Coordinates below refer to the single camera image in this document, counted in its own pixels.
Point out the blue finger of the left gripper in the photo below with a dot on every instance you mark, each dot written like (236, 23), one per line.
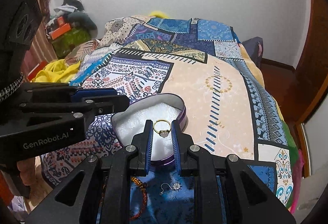
(79, 94)

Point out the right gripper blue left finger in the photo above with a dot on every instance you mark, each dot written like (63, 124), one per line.
(140, 164)

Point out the pile of clothes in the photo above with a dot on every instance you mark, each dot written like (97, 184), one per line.
(74, 14)

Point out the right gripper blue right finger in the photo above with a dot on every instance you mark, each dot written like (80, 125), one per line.
(181, 143)

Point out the silver hook earring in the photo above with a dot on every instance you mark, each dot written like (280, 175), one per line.
(166, 187)

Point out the left hand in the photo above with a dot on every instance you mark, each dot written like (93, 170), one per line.
(30, 171)

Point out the blue patchwork bed blanket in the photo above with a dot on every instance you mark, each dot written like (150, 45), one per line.
(240, 161)

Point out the yellow cloth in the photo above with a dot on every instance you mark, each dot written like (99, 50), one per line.
(57, 72)

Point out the purple heart-shaped tin box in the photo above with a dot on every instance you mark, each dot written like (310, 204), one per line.
(162, 110)

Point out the dark pillow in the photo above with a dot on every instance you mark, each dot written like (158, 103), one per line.
(254, 48)

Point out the orange box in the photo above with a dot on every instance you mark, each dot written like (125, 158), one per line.
(60, 31)

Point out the brown wooden door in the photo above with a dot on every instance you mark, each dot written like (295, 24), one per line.
(296, 89)

